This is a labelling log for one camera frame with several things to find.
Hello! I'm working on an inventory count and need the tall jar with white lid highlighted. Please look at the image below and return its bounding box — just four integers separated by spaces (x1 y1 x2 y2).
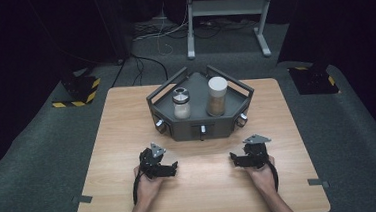
203 75 231 118

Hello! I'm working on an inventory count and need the person's left hand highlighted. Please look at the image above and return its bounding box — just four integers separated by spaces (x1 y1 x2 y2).
132 163 168 209

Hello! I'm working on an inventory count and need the black floor cable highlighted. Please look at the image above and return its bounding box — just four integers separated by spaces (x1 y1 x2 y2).
129 51 170 87

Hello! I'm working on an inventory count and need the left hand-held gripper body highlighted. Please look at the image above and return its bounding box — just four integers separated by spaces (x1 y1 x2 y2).
136 141 169 182

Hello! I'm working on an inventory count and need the white floor cable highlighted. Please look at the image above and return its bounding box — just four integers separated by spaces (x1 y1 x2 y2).
130 4 192 58

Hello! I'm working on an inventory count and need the person's right hand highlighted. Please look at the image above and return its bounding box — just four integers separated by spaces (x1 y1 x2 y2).
244 155 278 198

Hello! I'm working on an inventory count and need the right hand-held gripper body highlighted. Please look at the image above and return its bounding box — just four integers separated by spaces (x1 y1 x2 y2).
240 132 275 170

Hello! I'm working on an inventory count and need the glass shaker with metal lid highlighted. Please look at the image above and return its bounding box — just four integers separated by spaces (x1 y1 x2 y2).
171 86 193 121

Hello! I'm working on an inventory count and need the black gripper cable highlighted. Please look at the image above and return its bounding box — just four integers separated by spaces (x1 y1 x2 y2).
267 159 281 193
130 170 146 207

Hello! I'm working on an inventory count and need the grey tape strip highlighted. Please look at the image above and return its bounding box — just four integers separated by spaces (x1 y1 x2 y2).
71 194 94 205
306 176 331 190

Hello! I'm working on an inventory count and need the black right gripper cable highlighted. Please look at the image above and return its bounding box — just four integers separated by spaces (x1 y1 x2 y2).
267 159 281 193

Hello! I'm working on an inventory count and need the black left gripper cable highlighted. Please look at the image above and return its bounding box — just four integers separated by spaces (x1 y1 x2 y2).
130 170 146 207

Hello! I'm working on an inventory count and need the black yellow-striped stand base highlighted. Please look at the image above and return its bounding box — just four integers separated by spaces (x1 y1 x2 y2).
287 62 341 98
49 66 104 109

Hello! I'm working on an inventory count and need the grey metal stand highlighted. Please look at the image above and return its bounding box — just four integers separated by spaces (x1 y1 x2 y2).
183 0 282 64

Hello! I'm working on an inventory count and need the bundle of dark floor cables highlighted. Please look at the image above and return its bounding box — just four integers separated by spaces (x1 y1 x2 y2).
132 13 259 45

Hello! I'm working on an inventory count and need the dark grey corner rack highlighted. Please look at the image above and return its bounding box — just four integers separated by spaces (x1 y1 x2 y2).
143 61 258 146

